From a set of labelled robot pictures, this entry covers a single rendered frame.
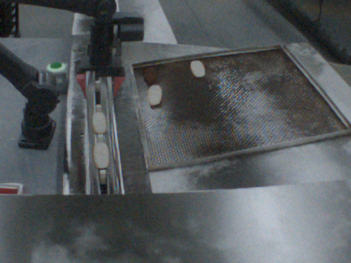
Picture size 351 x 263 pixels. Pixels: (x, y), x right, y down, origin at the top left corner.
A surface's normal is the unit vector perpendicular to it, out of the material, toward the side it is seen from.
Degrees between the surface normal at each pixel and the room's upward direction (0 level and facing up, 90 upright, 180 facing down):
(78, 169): 0
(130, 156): 0
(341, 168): 10
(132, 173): 0
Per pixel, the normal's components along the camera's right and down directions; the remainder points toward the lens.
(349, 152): -0.08, -0.82
